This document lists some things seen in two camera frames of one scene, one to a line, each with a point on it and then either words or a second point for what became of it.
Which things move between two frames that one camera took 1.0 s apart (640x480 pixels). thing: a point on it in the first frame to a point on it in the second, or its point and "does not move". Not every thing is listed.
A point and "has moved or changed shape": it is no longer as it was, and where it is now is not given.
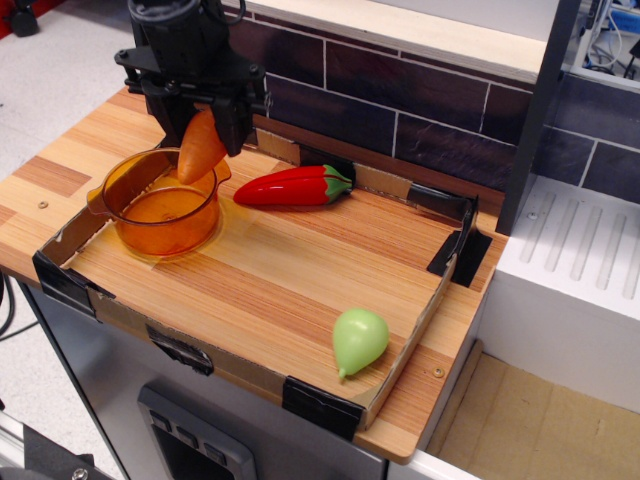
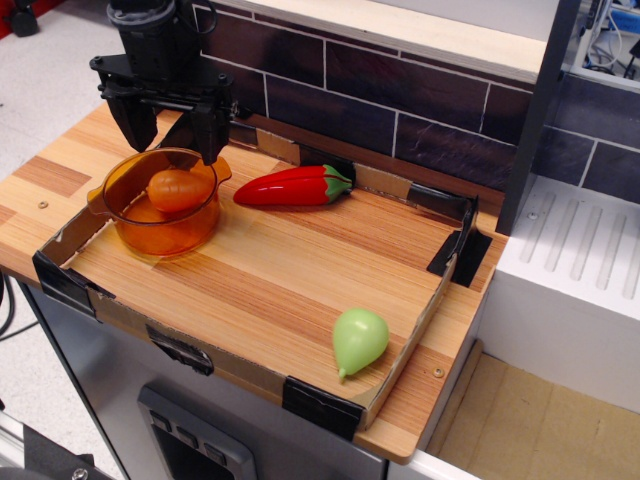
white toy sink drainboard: [566, 295] does not move
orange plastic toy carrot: [201, 148] has moved or changed shape
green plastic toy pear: [360, 337] does not move
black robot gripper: [192, 53] to [165, 65]
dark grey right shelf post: [540, 112] does not move
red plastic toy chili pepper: [298, 186] does not move
